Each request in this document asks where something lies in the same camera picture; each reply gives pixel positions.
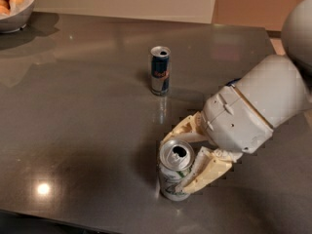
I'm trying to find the green white 7up can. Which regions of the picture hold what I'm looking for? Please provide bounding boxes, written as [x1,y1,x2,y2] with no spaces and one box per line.
[158,139,195,201]

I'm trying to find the orange fruit middle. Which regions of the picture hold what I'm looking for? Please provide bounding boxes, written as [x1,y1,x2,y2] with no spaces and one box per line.
[9,0,24,10]

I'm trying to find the orange fruit lower left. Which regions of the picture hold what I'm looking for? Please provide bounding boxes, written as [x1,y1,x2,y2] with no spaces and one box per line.
[0,5,10,15]

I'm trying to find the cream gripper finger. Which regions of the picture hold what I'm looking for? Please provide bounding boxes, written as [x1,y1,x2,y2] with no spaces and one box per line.
[175,147,243,194]
[160,112,208,146]

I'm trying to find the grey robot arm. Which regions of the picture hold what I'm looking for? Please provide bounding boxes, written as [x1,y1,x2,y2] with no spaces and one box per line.
[159,0,312,195]

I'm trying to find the silver metal fruit bowl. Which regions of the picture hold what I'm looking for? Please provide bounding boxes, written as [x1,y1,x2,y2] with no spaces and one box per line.
[0,0,35,33]

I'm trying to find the blue silver Red Bull can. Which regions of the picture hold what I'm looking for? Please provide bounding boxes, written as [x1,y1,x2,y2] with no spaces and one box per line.
[150,46,171,96]

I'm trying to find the blue snack bar wrapper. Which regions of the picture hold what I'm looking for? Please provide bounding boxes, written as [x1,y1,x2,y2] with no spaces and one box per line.
[225,78,241,87]

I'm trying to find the orange fruit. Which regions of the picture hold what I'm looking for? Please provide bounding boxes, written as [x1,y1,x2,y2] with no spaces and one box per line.
[9,0,24,10]
[0,5,10,15]

